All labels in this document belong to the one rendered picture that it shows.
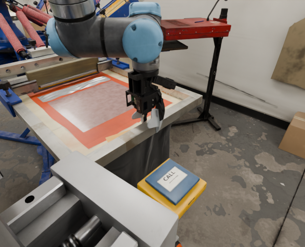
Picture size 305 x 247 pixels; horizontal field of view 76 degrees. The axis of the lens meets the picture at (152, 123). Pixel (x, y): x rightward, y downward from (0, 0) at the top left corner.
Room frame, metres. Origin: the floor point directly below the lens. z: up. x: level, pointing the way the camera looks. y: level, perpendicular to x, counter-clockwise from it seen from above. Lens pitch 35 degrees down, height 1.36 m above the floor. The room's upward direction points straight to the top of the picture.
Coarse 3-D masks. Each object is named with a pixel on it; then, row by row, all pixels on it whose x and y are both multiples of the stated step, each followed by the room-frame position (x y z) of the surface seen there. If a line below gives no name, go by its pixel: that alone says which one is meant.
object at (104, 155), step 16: (176, 96) 0.79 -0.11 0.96; (192, 96) 0.73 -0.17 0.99; (16, 112) 0.63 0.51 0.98; (32, 112) 0.60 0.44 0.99; (176, 112) 0.61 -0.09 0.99; (32, 128) 0.50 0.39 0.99; (48, 128) 0.50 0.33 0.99; (144, 128) 0.50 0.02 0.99; (160, 128) 0.55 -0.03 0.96; (48, 144) 0.43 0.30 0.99; (64, 144) 0.43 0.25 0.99; (112, 144) 0.43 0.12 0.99; (128, 144) 0.44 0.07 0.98; (96, 160) 0.36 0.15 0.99; (112, 160) 0.40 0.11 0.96
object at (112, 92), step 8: (80, 80) 0.98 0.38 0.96; (88, 80) 0.98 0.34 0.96; (112, 80) 0.98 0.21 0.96; (120, 80) 0.98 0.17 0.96; (88, 88) 0.88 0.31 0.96; (96, 88) 0.88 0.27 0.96; (104, 88) 0.88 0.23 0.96; (112, 88) 0.88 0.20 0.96; (120, 88) 0.88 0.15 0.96; (128, 88) 0.88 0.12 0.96; (96, 96) 0.80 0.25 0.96; (104, 96) 0.80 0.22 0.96; (112, 96) 0.80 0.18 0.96; (120, 96) 0.80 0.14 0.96; (128, 96) 0.80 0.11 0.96; (112, 104) 0.72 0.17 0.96; (120, 104) 0.72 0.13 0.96; (168, 104) 0.72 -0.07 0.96; (120, 112) 0.66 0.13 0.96; (128, 112) 0.66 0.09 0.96; (136, 120) 0.60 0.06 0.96
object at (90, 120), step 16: (32, 96) 0.80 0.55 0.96; (64, 96) 0.80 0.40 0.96; (80, 96) 0.80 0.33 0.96; (48, 112) 0.66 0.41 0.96; (64, 112) 0.66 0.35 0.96; (80, 112) 0.66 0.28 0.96; (96, 112) 0.66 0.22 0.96; (112, 112) 0.66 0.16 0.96; (80, 128) 0.55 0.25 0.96; (96, 128) 0.55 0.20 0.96; (112, 128) 0.55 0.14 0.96; (96, 144) 0.47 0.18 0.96
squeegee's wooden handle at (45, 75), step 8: (56, 64) 0.92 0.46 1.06; (64, 64) 0.93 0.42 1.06; (72, 64) 0.96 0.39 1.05; (80, 64) 0.99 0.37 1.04; (88, 64) 1.02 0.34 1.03; (96, 64) 1.05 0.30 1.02; (32, 72) 0.83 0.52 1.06; (40, 72) 0.85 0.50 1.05; (48, 72) 0.87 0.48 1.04; (56, 72) 0.89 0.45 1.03; (64, 72) 0.92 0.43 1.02; (72, 72) 0.95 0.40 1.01; (80, 72) 0.98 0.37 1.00; (40, 80) 0.84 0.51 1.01; (48, 80) 0.86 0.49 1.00
